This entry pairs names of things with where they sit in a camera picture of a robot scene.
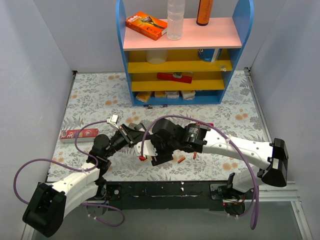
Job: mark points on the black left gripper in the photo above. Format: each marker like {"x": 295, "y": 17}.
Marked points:
{"x": 126, "y": 135}

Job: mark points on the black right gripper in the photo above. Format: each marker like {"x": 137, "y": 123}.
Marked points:
{"x": 158, "y": 152}

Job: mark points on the black remote control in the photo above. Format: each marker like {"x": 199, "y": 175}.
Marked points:
{"x": 138, "y": 127}

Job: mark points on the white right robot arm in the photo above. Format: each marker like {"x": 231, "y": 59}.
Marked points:
{"x": 267, "y": 162}

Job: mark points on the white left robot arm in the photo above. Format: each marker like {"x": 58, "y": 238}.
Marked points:
{"x": 50, "y": 203}

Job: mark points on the red white remote control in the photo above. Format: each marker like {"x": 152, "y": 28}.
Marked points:
{"x": 211, "y": 124}

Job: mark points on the yellow tissue pack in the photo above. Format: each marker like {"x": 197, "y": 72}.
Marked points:
{"x": 144, "y": 96}

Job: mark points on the white tissue pack middle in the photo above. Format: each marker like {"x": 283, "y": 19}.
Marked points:
{"x": 172, "y": 94}

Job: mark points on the red toothpaste box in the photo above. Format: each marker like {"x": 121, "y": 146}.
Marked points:
{"x": 86, "y": 135}

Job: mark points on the white tissue pack right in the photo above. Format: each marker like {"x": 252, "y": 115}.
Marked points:
{"x": 188, "y": 95}

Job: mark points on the red flat box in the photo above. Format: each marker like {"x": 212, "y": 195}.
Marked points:
{"x": 180, "y": 77}

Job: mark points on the blue shelf unit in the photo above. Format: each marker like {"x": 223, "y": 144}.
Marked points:
{"x": 209, "y": 83}

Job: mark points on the white plastic cup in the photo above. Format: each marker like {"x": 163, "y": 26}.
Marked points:
{"x": 156, "y": 57}

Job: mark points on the blue white can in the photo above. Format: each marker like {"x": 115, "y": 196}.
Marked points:
{"x": 209, "y": 55}

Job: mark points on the orange razor box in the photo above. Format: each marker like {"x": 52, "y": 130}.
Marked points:
{"x": 147, "y": 25}

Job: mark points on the clear plastic bottle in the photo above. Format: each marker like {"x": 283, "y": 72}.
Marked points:
{"x": 175, "y": 19}

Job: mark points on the orange cologne bottle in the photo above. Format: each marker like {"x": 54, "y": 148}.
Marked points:
{"x": 204, "y": 12}

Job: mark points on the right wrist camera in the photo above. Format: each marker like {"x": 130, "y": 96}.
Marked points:
{"x": 145, "y": 150}

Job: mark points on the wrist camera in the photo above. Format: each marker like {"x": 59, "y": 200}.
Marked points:
{"x": 145, "y": 150}
{"x": 113, "y": 122}

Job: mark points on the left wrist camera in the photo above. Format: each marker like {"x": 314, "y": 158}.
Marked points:
{"x": 113, "y": 122}

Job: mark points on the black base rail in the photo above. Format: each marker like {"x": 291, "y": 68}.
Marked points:
{"x": 163, "y": 195}

